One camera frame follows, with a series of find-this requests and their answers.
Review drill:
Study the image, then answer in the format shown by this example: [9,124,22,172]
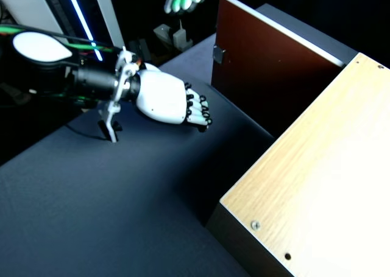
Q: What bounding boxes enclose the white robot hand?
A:
[135,62,213,133]
[163,0,210,15]

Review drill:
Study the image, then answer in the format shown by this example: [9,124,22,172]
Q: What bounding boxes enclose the hinged cabinet door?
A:
[210,0,347,138]

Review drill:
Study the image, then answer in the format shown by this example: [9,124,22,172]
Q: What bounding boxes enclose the light wood cabinet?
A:
[205,52,390,277]

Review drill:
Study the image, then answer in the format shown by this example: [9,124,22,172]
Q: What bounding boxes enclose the grey spiked holder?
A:
[172,19,194,51]

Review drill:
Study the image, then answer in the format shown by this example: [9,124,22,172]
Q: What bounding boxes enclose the black power box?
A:
[127,38,153,65]

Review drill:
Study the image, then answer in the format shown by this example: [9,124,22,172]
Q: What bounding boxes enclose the white robot column with light strip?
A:
[0,0,126,61]

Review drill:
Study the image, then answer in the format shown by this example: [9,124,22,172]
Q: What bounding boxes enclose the grey table cloth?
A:
[0,2,359,277]

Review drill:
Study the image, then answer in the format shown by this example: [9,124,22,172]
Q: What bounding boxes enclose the grey bracket block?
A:
[154,23,171,46]

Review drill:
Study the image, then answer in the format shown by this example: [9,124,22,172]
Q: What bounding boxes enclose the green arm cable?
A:
[0,26,118,52]

